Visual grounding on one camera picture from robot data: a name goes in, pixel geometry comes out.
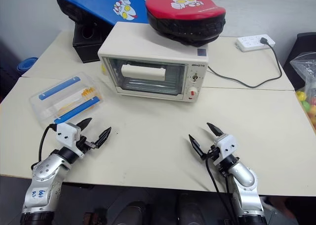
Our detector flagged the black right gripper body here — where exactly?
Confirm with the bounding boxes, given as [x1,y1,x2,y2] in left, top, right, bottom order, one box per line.
[203,146,222,165]

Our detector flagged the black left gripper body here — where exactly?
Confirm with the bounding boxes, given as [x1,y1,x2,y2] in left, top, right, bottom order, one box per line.
[75,135,98,155]

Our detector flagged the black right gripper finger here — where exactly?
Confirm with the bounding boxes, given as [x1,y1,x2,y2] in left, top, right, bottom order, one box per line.
[188,134,206,161]
[206,122,225,140]

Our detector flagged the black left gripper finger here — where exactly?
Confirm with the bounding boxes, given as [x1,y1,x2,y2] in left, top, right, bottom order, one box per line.
[76,117,93,132]
[94,126,113,150]

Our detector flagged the clear plastic container blue clips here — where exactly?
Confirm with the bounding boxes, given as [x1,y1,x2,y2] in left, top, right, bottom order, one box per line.
[29,72,105,126]

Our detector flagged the white knob with red label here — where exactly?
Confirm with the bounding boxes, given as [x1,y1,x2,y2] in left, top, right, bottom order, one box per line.
[187,86,199,99]

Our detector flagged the white toaster oven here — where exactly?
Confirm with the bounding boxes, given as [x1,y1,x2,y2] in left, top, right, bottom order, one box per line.
[97,21,209,103]

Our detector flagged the blue container lid latch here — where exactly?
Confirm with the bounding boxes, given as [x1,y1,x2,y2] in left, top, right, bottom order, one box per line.
[53,95,103,125]
[39,75,81,101]

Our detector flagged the black square holder box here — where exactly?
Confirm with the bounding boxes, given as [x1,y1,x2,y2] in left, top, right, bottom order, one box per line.
[72,20,119,64]

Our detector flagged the blue rolled mat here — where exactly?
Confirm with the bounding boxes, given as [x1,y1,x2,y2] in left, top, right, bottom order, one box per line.
[16,57,39,75]

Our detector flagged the white power strip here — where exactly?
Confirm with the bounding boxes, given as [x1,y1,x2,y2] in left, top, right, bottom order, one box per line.
[235,34,277,53]

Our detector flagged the clear bag of colourful balls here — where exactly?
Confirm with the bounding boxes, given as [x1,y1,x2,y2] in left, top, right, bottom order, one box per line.
[289,51,316,132]

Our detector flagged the blue cartoon boxing pad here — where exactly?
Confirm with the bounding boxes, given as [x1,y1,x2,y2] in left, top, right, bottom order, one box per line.
[54,0,149,36]

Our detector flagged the red cartoon boxing pad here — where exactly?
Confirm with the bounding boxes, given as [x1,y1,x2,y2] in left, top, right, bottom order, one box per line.
[145,0,227,48]

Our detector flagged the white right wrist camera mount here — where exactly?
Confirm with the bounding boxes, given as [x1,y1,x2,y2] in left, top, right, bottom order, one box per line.
[213,134,239,165]

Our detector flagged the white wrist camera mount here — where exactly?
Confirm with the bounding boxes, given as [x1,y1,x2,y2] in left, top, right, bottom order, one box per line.
[55,122,86,159]
[213,134,239,165]

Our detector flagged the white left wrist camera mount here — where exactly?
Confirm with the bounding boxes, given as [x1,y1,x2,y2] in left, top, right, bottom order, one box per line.
[55,122,86,159]

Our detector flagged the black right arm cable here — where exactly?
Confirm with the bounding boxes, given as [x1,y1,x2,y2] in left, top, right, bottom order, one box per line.
[204,150,240,225]

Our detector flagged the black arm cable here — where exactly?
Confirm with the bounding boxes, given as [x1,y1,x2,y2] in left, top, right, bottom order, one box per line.
[204,150,240,225]
[31,123,58,169]

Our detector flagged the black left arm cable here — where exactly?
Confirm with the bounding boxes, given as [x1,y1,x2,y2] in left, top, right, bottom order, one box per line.
[31,123,58,169]

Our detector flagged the white oven door handle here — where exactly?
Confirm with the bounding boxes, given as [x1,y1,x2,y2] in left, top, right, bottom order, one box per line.
[120,64,166,82]

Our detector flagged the black power cable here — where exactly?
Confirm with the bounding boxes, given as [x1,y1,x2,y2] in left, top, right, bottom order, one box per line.
[207,40,283,89]

